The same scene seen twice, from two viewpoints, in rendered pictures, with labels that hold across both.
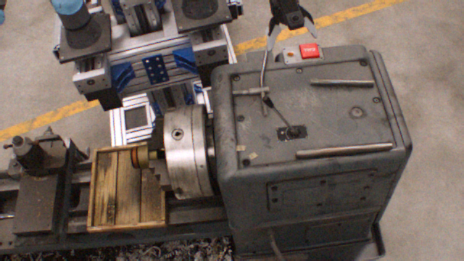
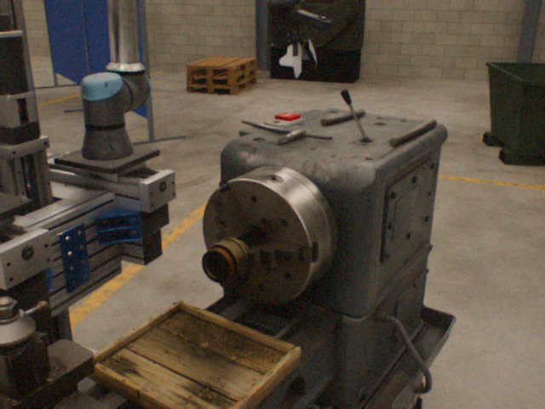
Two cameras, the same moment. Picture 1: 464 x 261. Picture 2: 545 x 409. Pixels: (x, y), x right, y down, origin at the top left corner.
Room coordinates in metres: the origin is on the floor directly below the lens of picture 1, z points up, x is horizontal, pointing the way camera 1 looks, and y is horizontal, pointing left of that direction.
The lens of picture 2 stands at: (0.21, 1.24, 1.65)
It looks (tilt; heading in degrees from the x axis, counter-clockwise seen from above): 21 degrees down; 299
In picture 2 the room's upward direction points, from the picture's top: 1 degrees clockwise
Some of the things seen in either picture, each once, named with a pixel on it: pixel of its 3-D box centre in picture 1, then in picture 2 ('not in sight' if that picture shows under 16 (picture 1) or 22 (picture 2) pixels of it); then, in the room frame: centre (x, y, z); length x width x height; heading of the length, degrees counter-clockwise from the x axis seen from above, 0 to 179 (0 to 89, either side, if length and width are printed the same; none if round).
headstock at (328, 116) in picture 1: (304, 135); (335, 194); (0.82, -0.24, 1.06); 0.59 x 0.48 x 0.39; 86
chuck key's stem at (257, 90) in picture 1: (250, 91); (291, 136); (0.89, -0.08, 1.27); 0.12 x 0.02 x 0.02; 85
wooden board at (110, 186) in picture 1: (127, 185); (194, 361); (0.85, 0.43, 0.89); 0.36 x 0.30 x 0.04; 176
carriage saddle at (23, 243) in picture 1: (35, 193); not in sight; (0.89, 0.82, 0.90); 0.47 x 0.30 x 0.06; 176
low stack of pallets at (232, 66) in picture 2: not in sight; (223, 74); (5.61, -6.68, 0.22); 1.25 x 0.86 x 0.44; 104
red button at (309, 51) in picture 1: (309, 51); (287, 118); (1.02, -0.31, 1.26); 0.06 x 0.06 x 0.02; 86
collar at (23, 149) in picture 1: (21, 144); (8, 324); (0.96, 0.77, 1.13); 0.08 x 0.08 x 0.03
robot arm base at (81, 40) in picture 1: (80, 27); not in sight; (1.43, 0.53, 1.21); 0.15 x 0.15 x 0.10
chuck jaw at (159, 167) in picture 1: (166, 176); (279, 254); (0.75, 0.24, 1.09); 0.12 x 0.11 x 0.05; 176
